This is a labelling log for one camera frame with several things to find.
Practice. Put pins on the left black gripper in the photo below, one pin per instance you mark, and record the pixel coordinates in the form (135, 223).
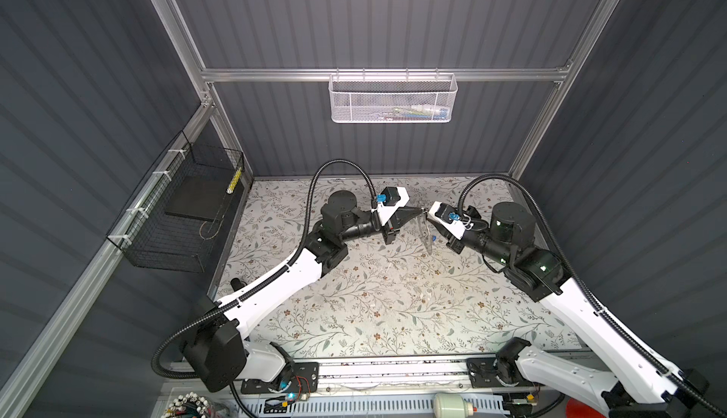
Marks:
(389, 228)

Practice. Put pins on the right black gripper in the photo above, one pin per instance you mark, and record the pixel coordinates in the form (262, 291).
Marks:
(452, 243)

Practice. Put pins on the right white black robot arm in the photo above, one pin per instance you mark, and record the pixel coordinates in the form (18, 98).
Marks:
(637, 381)

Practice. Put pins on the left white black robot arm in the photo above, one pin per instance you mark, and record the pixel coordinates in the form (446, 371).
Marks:
(220, 352)

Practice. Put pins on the white plastic bottle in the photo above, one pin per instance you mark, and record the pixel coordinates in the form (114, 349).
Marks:
(449, 405)

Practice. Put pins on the yellow marker pen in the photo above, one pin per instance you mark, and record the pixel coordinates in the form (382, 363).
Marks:
(230, 189)

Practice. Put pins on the black blue handheld device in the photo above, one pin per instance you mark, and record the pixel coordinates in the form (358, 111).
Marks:
(237, 284)

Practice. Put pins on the red cup with pens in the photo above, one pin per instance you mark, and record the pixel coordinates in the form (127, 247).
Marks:
(577, 409)

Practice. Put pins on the pile of white connectors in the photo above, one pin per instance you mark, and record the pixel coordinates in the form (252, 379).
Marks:
(189, 406)

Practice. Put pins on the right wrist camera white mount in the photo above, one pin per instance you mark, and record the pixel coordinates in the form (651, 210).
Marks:
(447, 215)

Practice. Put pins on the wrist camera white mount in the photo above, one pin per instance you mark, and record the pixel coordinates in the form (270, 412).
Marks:
(389, 201)
(447, 215)

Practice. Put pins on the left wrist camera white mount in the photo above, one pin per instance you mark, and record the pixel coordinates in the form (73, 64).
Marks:
(389, 201)

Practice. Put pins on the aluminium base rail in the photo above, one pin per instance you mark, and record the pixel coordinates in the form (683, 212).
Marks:
(397, 373)

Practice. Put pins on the white wire mesh basket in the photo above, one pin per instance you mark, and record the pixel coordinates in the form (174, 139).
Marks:
(392, 98)

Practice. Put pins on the white cable duct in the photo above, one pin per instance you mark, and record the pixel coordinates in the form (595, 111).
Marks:
(374, 406)

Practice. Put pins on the black wire basket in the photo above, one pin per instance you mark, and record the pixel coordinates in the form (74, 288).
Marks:
(182, 215)

